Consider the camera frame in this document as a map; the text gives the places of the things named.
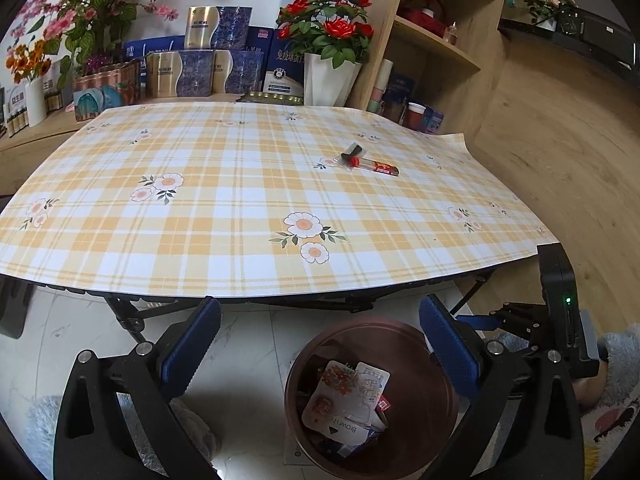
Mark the black glass cabinet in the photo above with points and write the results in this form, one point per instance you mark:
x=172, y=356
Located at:
x=600, y=40

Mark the yellow plaid floral tablecloth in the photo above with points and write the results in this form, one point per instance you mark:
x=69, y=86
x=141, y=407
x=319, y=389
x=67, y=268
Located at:
x=225, y=220

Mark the white ribbed vase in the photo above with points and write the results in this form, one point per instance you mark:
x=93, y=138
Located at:
x=36, y=102

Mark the row of small brown bottles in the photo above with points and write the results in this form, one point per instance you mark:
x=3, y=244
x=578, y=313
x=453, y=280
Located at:
x=12, y=125

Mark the small blue purple box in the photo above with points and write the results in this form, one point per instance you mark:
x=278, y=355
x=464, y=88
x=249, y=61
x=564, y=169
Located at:
x=434, y=122

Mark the white blister packet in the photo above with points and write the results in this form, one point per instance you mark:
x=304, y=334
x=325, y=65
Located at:
x=372, y=380

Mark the small white pot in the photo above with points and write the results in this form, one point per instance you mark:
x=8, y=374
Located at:
x=547, y=24

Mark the wooden shelf unit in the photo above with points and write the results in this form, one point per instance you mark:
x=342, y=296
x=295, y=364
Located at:
x=380, y=10

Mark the blue and white flat carton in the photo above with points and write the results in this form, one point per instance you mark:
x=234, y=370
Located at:
x=150, y=45

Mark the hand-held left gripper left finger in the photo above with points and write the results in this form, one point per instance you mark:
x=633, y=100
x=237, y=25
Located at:
x=192, y=345

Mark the teal round pouch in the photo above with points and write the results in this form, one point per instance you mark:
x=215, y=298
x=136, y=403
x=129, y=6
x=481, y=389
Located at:
x=88, y=105
x=112, y=97

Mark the pink blossom arrangement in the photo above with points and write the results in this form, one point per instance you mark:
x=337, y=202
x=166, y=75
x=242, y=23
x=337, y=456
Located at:
x=95, y=0

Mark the black sachet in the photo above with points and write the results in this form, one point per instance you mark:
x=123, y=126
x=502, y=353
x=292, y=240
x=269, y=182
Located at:
x=354, y=151

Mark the black folding table frame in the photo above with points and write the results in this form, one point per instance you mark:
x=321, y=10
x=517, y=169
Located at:
x=135, y=316

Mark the person's right forearm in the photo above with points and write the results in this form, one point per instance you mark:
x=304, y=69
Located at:
x=622, y=355

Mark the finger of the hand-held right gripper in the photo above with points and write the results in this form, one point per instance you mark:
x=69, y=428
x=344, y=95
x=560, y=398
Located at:
x=475, y=322

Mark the gold and blue gift box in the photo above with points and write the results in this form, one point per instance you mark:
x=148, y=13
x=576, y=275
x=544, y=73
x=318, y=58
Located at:
x=177, y=74
x=220, y=27
x=240, y=71

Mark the blue box with white emblem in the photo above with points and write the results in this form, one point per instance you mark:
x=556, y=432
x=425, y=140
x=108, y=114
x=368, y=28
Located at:
x=282, y=72

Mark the brown jar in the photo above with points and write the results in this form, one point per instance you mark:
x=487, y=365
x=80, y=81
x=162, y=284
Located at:
x=396, y=112

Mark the person's right hand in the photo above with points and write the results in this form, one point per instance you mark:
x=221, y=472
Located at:
x=592, y=385

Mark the white faceted pot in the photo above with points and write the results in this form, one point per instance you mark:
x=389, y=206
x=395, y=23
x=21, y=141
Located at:
x=330, y=80

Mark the dark blue printed box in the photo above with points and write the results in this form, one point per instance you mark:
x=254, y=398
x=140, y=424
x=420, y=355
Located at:
x=402, y=89

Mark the red stick sachet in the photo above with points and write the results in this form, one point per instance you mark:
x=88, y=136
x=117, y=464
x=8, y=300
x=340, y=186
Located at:
x=377, y=166

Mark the black stool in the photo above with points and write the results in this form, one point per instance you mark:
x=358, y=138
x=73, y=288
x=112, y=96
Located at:
x=10, y=310

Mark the purple flowers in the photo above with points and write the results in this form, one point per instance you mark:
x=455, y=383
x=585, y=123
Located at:
x=97, y=60

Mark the gold tray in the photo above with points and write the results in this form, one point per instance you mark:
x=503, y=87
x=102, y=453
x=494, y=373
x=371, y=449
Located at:
x=272, y=98

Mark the stack of pastel paper cups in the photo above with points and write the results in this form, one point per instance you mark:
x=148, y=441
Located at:
x=381, y=85

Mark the glass perfume bottle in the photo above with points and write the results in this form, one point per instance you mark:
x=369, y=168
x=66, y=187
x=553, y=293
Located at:
x=452, y=34

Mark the white printed packet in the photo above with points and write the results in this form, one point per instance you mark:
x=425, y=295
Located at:
x=340, y=422

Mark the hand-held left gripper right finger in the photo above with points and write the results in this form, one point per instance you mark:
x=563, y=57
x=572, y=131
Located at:
x=447, y=350

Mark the orange flower bunch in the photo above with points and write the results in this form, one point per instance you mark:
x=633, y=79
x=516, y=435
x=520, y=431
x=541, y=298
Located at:
x=27, y=62

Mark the striped planter basket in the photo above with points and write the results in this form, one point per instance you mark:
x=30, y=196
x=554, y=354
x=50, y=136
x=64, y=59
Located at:
x=117, y=85

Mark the floral print clear packet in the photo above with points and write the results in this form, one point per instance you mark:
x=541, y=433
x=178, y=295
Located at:
x=340, y=380

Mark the brown round plastic bin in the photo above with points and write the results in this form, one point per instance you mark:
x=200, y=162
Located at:
x=425, y=360

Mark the small dark blue box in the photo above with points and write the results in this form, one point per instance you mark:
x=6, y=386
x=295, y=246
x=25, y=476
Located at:
x=260, y=40

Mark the red rose plant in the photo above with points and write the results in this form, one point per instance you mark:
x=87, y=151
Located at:
x=330, y=25

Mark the pink rose plant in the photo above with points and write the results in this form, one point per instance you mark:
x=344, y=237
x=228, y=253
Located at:
x=547, y=0

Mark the white box with blue label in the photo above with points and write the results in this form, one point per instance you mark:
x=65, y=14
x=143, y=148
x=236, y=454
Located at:
x=16, y=100

